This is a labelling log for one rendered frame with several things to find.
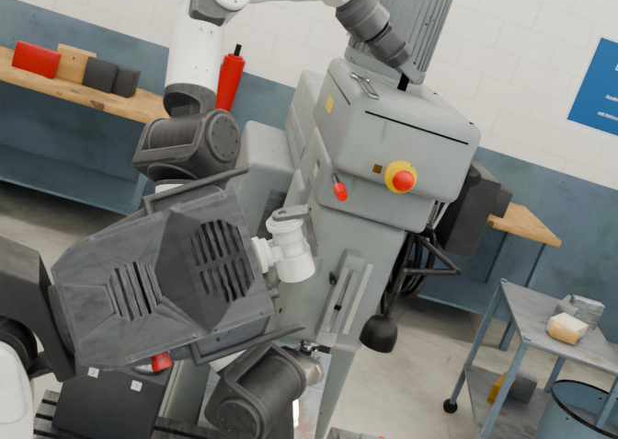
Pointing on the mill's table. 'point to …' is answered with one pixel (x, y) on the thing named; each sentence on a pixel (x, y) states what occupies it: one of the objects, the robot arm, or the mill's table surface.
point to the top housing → (394, 131)
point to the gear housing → (363, 193)
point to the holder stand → (112, 402)
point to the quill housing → (377, 235)
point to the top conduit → (473, 177)
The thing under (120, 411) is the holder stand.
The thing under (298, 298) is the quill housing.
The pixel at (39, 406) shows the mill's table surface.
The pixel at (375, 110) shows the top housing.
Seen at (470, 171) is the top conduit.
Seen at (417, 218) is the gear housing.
